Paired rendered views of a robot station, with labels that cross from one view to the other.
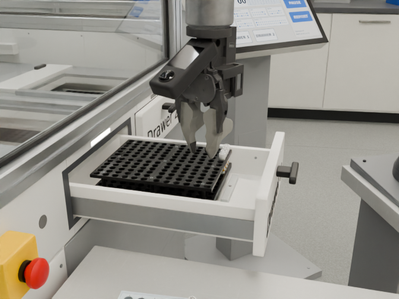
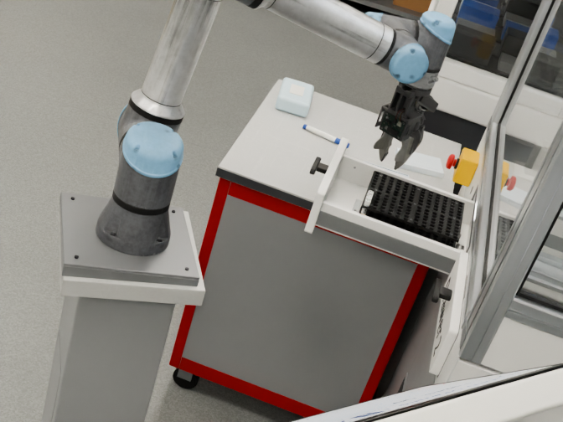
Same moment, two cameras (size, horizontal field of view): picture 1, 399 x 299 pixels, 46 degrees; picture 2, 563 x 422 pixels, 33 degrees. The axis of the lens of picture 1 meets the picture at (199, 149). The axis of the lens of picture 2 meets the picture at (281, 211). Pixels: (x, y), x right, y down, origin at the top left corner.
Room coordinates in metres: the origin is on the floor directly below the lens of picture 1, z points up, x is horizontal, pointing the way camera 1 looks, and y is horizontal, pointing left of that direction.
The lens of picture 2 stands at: (2.58, -0.53, 1.89)
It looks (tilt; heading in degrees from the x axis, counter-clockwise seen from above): 31 degrees down; 170
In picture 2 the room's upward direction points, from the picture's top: 18 degrees clockwise
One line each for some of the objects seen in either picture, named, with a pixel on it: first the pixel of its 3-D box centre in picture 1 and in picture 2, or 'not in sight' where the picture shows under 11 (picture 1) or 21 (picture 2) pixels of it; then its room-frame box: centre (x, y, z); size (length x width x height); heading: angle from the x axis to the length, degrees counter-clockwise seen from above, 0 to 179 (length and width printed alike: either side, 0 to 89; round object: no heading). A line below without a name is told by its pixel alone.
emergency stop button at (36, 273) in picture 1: (34, 272); (452, 162); (0.50, 0.22, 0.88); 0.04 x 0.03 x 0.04; 165
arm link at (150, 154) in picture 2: not in sight; (149, 162); (0.96, -0.53, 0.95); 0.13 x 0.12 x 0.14; 8
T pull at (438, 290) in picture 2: (170, 106); (442, 292); (1.13, 0.07, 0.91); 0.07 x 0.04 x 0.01; 165
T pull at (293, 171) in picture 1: (287, 171); (320, 167); (0.74, -0.15, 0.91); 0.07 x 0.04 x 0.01; 165
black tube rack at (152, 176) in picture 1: (165, 176); (410, 215); (0.80, 0.06, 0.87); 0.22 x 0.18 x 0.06; 75
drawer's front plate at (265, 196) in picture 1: (271, 186); (327, 183); (0.75, -0.13, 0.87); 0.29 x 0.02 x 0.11; 165
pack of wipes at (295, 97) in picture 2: not in sight; (295, 96); (0.14, -0.17, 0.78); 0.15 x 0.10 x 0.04; 172
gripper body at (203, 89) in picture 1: (211, 64); (405, 108); (0.75, -0.02, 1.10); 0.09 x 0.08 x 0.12; 141
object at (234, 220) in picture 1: (161, 178); (413, 218); (0.80, 0.07, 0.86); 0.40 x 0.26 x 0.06; 75
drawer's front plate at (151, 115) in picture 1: (160, 117); (449, 310); (1.14, 0.10, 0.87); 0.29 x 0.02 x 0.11; 165
